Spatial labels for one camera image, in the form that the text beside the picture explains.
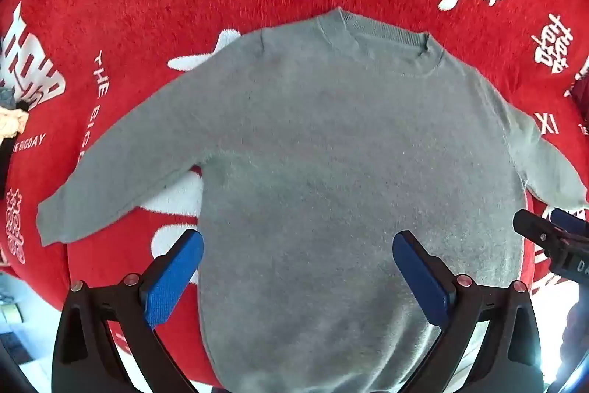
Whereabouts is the grey knit sweater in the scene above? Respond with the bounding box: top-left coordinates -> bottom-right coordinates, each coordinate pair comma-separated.
36,7 -> 589,393

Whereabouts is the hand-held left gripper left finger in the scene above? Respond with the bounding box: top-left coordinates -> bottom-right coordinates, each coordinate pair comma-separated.
52,229 -> 205,393

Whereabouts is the cream cloth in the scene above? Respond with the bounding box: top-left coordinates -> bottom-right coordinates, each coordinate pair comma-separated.
0,106 -> 31,141

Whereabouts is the dark red garment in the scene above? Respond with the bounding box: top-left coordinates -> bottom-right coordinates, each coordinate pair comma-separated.
569,75 -> 589,127

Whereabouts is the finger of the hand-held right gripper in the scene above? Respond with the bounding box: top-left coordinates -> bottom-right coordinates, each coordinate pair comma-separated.
550,208 -> 589,237
513,209 -> 569,249

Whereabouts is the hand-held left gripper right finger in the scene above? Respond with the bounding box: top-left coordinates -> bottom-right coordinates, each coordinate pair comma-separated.
392,229 -> 544,393

